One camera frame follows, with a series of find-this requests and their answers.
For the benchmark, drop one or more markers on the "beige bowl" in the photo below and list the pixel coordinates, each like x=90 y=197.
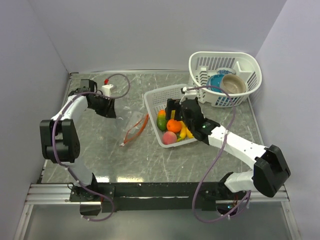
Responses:
x=232 y=84

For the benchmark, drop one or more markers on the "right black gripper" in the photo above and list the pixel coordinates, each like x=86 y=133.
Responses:
x=172 y=105

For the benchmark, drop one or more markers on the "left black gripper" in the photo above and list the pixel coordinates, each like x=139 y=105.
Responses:
x=110 y=112

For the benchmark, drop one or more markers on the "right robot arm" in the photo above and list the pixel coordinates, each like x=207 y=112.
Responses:
x=268 y=167

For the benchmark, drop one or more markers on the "blue white patterned plate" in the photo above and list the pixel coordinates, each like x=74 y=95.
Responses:
x=226 y=71

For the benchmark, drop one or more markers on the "clear zip top bag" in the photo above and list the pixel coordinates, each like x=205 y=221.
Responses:
x=130 y=126

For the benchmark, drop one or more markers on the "white round dish rack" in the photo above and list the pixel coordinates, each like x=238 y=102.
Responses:
x=203 y=64

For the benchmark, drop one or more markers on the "fake pink peach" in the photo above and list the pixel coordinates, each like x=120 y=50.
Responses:
x=169 y=138

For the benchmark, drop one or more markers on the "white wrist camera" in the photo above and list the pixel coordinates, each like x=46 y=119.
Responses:
x=189 y=93
x=107 y=89

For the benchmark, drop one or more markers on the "fake yellow lemon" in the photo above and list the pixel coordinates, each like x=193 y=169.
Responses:
x=172 y=115

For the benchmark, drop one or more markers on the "aluminium rail frame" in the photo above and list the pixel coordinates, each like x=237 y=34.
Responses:
x=48 y=213

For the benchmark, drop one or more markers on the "fake yellow bell pepper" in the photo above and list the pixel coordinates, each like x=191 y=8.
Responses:
x=189 y=135

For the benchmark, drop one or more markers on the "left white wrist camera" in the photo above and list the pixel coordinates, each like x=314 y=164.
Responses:
x=107 y=89

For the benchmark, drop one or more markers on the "fake yellow banana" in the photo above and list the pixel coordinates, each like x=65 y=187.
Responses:
x=182 y=133

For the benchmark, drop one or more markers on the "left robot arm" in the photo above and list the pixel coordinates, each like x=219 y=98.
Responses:
x=59 y=139

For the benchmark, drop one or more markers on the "white rectangular perforated basket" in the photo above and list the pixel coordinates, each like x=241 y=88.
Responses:
x=155 y=100

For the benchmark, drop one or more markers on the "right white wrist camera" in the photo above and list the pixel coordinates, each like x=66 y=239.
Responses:
x=189 y=93

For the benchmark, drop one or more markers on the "fake green orange mango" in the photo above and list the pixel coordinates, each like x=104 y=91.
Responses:
x=161 y=121

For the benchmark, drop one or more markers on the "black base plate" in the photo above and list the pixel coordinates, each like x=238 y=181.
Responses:
x=140 y=196

